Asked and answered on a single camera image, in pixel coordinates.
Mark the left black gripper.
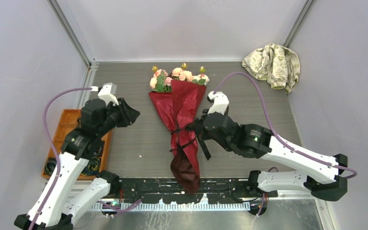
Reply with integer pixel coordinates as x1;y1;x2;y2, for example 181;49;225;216
97;97;140;136

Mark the black gold-lettered ribbon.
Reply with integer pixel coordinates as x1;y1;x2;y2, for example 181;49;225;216
171;125;212;161

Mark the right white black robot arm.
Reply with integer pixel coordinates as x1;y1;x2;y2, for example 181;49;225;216
185;113;348;202

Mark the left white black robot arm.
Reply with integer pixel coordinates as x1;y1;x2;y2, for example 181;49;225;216
14;98;140;230

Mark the rolled green patterned necktie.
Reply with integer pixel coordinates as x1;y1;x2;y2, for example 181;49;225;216
43;157;101;176

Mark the cream patterned cloth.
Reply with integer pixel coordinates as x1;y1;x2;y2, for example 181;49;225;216
241;43;300;93

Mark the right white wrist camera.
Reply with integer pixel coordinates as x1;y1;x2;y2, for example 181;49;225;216
207;91;229;115

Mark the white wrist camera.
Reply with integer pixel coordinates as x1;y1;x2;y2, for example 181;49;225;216
91;82;119;106
207;91;229;115

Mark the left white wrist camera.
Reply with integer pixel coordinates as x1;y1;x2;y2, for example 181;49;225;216
91;82;119;106

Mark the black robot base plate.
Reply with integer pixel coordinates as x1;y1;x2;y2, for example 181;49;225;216
105;178;263;205

